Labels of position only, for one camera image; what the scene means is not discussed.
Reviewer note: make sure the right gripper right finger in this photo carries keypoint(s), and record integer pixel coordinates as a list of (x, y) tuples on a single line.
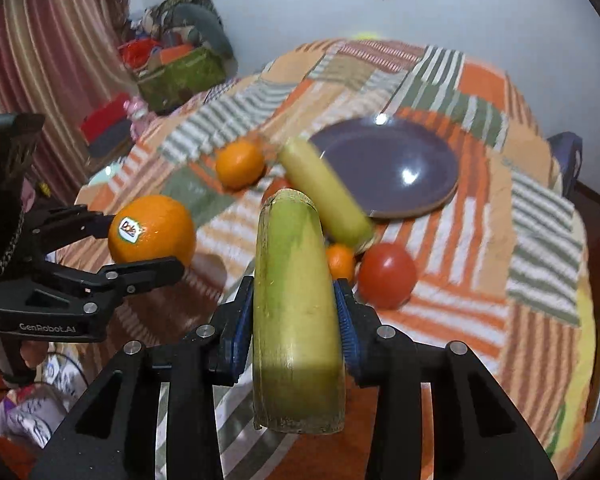
[(478, 431)]

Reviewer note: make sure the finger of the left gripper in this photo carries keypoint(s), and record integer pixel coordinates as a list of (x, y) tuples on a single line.
[(46, 230), (51, 289)]

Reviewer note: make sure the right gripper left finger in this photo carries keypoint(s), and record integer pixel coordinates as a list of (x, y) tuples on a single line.
[(111, 432)]

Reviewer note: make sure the large orange with sticker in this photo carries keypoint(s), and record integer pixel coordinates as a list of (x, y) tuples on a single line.
[(152, 227)]

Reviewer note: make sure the large red tomato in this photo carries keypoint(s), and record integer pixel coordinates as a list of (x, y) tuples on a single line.
[(387, 276)]

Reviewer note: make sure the green yellow banana piece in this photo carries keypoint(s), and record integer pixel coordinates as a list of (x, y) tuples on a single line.
[(299, 381)]

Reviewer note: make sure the large plain orange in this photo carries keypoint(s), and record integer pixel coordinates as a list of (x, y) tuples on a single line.
[(239, 164)]

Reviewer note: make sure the smaller red tomato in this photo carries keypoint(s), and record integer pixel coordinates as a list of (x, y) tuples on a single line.
[(277, 184)]

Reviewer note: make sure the red box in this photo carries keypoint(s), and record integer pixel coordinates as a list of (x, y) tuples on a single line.
[(100, 120)]

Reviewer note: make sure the pink toy figure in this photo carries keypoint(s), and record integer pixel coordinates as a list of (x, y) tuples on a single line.
[(139, 115)]

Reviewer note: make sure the striped patchwork blanket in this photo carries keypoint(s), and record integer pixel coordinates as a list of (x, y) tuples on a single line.
[(502, 266)]

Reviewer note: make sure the green floral storage box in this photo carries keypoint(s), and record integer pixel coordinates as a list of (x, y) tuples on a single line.
[(171, 85)]

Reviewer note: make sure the striped red curtain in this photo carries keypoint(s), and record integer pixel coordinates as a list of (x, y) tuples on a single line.
[(60, 58)]

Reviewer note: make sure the small mandarin orange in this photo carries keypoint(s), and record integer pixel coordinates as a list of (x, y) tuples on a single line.
[(341, 262)]

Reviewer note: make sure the camouflage patterned cushion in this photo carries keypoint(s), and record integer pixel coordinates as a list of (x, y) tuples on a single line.
[(155, 17)]

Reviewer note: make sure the purple ceramic plate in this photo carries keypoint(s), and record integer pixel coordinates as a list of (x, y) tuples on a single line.
[(393, 167)]

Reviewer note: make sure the blue backpack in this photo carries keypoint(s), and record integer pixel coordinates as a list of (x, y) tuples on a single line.
[(566, 148)]

